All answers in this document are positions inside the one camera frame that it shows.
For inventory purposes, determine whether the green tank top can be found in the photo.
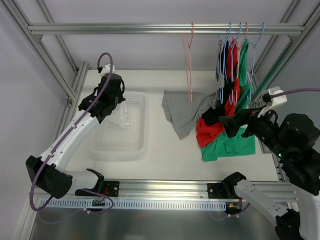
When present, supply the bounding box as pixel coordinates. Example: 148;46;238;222
200;39;256;162

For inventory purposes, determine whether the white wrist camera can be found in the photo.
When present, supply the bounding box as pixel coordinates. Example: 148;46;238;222
257;86;288;118
97;64;115;76

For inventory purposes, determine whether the pink wire hanger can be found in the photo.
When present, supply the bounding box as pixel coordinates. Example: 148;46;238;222
182;22;195;103

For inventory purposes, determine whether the black tank top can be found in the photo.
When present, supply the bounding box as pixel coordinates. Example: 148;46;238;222
202;41;231;126

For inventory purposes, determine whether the white plastic basket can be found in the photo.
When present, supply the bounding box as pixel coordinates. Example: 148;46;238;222
90;91;147;162

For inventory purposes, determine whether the white tank top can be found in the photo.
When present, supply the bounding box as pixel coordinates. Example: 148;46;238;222
106;101;130;128

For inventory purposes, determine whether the white slotted cable duct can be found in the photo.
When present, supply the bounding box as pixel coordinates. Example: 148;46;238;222
47;198;227;212

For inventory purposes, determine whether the grey tank top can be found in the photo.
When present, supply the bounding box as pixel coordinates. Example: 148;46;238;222
161;41;226;140

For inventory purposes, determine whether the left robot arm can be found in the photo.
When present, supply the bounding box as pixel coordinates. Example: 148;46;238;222
25;73;126;199

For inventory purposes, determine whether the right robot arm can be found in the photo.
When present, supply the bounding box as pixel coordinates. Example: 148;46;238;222
216;108;320;240

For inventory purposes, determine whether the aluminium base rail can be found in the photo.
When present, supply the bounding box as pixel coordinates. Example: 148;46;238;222
29;177;298;201

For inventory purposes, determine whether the empty blue wire hanger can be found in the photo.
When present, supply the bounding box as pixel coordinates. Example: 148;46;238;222
247;22;266;105

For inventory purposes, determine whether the blue hanger with black top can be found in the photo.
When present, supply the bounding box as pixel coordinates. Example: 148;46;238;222
225;22;242;106

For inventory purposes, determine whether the red tank top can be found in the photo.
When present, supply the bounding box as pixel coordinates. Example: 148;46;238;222
196;45;241;148

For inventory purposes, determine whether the aluminium hanging rail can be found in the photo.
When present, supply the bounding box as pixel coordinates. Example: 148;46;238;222
28;23;306;36

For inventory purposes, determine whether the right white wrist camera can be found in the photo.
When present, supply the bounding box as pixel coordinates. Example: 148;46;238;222
257;86;288;118

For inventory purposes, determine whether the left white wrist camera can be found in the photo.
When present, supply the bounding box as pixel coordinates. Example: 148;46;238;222
97;64;115;76

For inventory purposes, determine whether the blue hanger with grey top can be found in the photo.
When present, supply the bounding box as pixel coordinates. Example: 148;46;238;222
215;22;232;105

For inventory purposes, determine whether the pink hanger with green top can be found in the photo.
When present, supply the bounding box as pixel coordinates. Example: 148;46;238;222
236;21;249;79

